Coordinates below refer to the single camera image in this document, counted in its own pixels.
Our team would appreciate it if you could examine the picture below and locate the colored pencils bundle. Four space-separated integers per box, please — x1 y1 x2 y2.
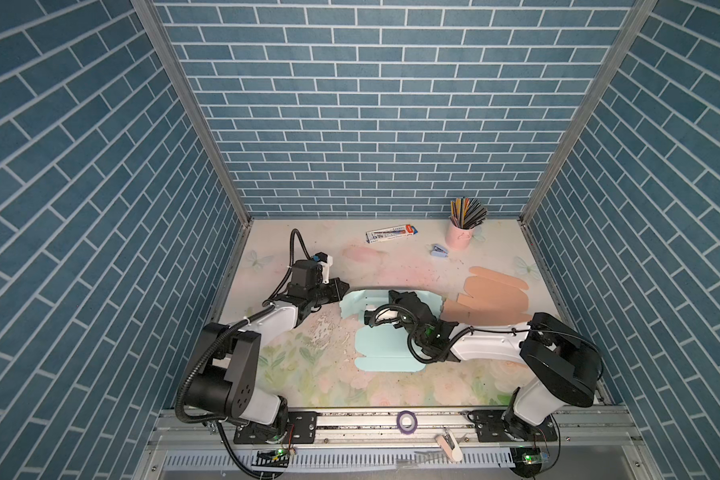
450 197 488 230

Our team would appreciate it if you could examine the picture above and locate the light blue paper box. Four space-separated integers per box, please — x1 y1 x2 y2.
339 289 425 373

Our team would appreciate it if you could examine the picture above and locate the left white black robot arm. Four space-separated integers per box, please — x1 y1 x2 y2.
174 252 349 443

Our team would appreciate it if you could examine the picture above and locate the metal base rail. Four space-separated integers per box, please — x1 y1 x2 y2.
134 405 660 479

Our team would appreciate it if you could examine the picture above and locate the white pink small tool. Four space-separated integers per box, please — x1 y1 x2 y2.
435 429 464 463

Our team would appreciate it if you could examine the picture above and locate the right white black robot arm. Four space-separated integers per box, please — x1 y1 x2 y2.
362 290 604 441

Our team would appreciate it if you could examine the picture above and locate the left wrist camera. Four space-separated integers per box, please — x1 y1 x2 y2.
313 252 333 284

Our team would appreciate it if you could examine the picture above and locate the blue small stapler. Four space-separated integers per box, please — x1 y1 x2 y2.
430 244 449 258

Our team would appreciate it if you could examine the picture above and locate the purple tape roll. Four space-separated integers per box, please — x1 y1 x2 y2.
396 410 418 435

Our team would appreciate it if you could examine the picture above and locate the pink pen cup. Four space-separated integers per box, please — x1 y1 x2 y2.
445 223 474 251

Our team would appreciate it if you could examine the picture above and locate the white pencil box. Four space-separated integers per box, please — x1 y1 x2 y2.
365 224 418 244

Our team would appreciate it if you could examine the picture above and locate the left black corrugated cable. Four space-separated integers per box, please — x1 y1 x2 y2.
174 228 313 425

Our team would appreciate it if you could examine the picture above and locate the right black cable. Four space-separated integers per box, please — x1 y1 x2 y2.
365 302 604 385

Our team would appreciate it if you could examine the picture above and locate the pink flat paper box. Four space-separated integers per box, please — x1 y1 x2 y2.
440 267 532 327

